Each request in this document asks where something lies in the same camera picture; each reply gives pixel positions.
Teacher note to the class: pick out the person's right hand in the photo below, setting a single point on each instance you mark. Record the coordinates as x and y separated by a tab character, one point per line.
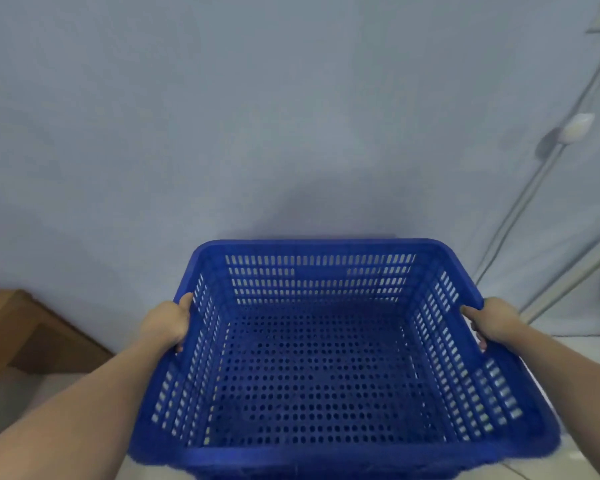
497	322

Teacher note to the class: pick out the person's left hand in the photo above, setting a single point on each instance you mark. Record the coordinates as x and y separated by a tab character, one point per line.
161	324

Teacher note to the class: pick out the person's right thumb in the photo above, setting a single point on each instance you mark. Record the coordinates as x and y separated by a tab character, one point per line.
471	310

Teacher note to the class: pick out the person's left thumb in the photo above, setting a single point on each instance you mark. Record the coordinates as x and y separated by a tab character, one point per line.
186	300

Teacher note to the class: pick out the blue perforated plastic basket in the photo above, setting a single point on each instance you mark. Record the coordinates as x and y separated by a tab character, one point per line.
340	364

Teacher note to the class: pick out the person's right forearm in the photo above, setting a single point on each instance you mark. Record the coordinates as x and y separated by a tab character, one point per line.
567	374

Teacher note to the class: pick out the person's left forearm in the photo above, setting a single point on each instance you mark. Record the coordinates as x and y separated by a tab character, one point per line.
75	414

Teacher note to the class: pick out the wooden furniture piece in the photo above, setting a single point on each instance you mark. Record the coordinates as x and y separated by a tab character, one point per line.
25	334

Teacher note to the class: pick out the white door frame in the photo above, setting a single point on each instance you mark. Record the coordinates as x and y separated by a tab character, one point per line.
575	279

